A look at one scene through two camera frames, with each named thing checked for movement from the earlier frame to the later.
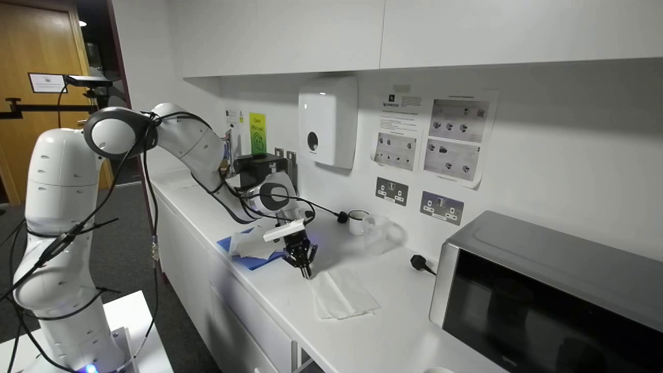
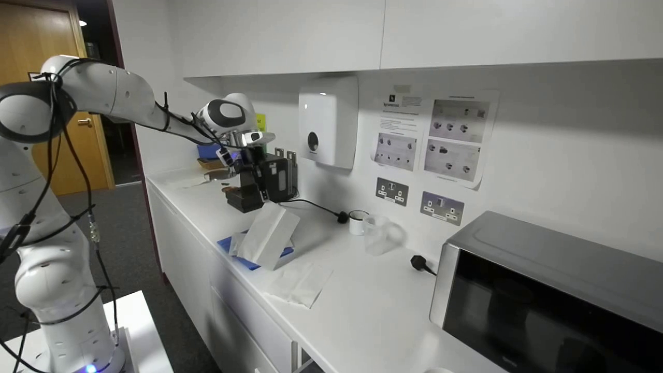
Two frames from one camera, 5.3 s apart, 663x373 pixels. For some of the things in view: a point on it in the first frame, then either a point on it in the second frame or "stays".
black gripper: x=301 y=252 to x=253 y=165
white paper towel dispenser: x=329 y=129 stays
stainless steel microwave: x=539 y=299 stays
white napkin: x=336 y=299 to x=268 y=235
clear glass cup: x=384 y=236 stays
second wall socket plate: x=441 y=206 stays
